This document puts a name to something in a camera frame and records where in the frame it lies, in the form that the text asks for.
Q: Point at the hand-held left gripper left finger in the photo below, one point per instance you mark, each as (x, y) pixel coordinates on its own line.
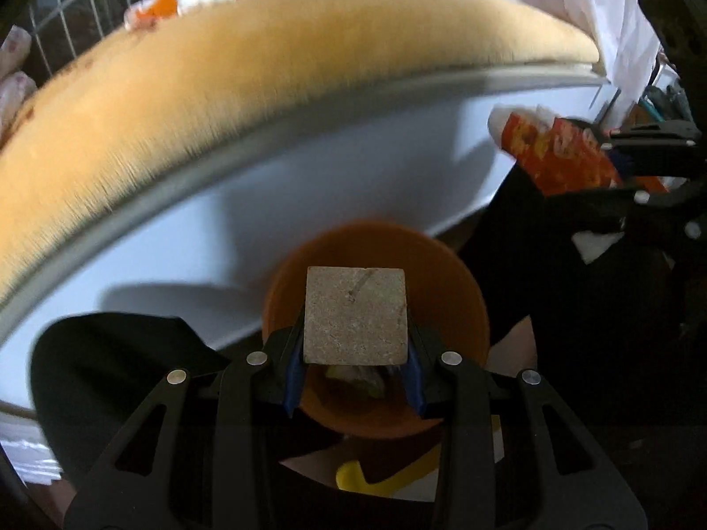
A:
(293, 383)

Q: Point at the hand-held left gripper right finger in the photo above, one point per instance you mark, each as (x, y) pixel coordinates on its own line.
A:
(415, 383)

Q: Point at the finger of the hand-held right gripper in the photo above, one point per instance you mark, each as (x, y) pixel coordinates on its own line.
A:
(663, 210)
(652, 133)

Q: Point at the orange plastic bin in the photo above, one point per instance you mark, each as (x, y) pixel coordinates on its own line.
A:
(442, 298)

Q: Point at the beige square block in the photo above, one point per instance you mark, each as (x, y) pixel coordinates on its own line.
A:
(356, 314)

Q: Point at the red snack wrapper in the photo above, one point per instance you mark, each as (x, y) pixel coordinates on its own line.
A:
(552, 149)

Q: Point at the white paper scrap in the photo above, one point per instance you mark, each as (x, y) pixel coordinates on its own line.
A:
(596, 245)

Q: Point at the yellow plastic object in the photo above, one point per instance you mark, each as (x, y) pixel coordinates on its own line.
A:
(359, 483)

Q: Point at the dark cloth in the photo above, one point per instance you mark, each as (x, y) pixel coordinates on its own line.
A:
(580, 314)
(110, 353)

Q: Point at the yellow floral plush blanket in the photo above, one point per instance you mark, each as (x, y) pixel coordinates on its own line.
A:
(248, 83)

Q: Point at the orange drink pouch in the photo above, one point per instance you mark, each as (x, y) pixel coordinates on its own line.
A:
(163, 5)

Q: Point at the folded pink floral quilt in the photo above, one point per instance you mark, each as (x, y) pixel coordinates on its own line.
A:
(14, 88)

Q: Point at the window with metal railing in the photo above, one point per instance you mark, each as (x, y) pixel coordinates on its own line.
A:
(83, 11)

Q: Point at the white bed frame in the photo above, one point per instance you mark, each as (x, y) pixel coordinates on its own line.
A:
(221, 243)

